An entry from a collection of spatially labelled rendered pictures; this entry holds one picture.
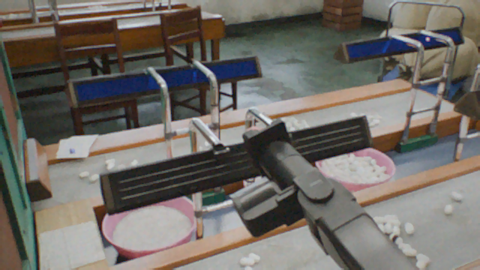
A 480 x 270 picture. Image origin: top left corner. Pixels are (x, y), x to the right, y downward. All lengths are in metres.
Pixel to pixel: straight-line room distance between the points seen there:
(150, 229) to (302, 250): 0.43
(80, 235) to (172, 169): 0.47
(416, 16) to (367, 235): 5.33
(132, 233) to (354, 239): 0.88
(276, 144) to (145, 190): 0.30
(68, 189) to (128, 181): 0.71
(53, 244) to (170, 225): 0.31
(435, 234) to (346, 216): 0.86
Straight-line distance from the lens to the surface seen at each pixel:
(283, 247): 1.21
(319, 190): 0.55
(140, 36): 3.61
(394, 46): 1.85
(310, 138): 0.98
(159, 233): 1.29
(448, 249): 1.32
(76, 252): 1.21
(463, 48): 4.21
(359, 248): 0.50
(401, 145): 1.86
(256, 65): 1.50
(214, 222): 1.40
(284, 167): 0.62
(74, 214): 1.35
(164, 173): 0.86
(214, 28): 3.86
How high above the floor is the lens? 1.54
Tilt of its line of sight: 27 degrees down
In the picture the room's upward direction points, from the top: straight up
